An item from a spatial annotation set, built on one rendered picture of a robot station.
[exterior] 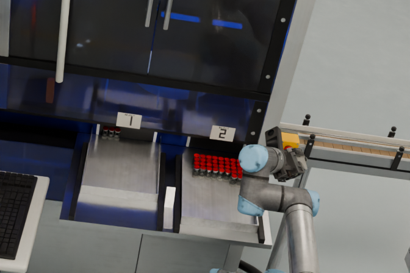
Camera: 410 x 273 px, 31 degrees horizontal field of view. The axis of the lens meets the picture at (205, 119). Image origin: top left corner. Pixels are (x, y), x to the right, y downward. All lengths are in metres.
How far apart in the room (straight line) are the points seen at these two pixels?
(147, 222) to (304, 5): 0.87
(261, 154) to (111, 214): 0.67
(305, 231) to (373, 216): 2.30
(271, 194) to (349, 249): 1.96
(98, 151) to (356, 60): 3.34
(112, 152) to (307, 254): 1.06
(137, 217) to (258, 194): 0.58
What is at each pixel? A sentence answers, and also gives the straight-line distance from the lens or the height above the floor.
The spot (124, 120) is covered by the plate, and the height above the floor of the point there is 1.02.
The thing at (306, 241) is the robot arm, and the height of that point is 1.29.
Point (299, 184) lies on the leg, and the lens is 3.05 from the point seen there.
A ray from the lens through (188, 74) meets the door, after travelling 2.56.
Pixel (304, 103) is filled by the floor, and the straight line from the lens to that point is 5.00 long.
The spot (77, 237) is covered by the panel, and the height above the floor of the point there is 0.42.
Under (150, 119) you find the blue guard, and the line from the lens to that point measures 2.66.
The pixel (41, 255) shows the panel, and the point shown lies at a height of 0.30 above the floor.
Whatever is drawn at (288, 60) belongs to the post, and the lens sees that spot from 2.54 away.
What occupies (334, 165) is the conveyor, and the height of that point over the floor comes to 0.87.
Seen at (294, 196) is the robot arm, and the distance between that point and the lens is 2.05.
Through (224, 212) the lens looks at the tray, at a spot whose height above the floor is 0.88.
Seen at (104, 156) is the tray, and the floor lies 0.88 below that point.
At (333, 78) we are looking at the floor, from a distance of 5.40.
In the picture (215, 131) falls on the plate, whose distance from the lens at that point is 2.68.
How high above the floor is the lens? 2.54
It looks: 34 degrees down
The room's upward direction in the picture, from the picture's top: 12 degrees clockwise
